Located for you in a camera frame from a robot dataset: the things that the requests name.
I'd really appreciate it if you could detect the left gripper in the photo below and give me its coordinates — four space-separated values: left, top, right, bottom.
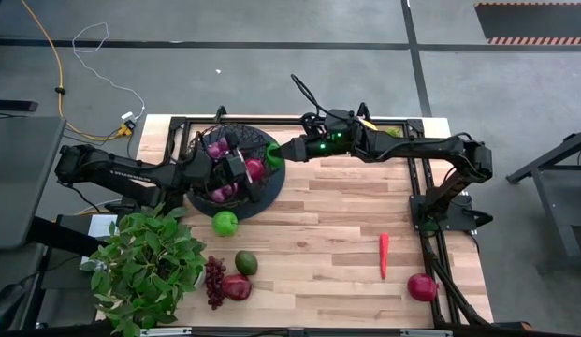
191 132 263 204

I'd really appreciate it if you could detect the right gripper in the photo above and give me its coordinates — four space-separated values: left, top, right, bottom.
269 134 320 164

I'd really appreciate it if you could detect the bright green lime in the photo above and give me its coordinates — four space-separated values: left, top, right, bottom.
265 141 285 169

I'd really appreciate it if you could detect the round red apple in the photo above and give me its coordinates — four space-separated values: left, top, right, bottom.
245 157 267 183

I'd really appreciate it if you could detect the black wire basket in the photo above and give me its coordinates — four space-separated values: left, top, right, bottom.
189 122 284 207

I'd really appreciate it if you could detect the purple grape bunch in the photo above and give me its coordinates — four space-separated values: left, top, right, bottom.
206 137 240 204

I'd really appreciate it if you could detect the green apple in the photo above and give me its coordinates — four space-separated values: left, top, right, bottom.
211 210 240 238

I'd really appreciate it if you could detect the dark green avocado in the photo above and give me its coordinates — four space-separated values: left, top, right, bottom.
234 250 259 277

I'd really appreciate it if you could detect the dark red grape bunch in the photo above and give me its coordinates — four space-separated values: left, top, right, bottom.
204 255 227 311

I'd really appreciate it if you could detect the red chili pepper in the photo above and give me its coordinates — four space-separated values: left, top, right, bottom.
378 232 391 281

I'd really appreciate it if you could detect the bright red pomegranate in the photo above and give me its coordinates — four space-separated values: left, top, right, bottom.
406 272 440 303

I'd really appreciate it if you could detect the yellow black power plug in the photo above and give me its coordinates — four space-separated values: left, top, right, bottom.
116 120 137 139

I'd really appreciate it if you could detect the green leafy potted plant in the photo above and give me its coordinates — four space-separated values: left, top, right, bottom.
78 202 210 337

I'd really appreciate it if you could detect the white paper sheet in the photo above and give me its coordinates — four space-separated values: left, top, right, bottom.
86 213 119 241

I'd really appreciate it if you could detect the black support beam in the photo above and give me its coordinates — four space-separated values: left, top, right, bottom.
26 213 109 257

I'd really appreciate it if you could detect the grey desk panel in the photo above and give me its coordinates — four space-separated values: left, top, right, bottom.
0 115 67 252

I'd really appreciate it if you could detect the black flat bar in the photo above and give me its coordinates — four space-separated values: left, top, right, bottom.
0 98 39 113

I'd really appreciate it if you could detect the black rounded device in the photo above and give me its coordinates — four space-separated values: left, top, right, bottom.
0 283 27 329

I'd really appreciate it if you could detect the black mat with striped edge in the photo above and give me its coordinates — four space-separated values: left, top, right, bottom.
473 2 581 47

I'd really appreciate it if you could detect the black metal table stand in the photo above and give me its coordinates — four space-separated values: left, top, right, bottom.
504 126 581 275

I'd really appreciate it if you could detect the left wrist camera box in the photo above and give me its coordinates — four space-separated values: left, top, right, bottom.
223 154 247 182

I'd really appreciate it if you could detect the black aluminium rig frame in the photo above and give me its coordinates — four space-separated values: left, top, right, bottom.
164 101 495 329

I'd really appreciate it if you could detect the black wire fruit bowl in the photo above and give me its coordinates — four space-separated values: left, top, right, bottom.
185 124 287 221

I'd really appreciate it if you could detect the white cable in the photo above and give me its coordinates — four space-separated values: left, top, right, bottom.
71 21 147 122

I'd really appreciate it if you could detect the yellow cable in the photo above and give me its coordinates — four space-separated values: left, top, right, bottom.
19 0 135 142

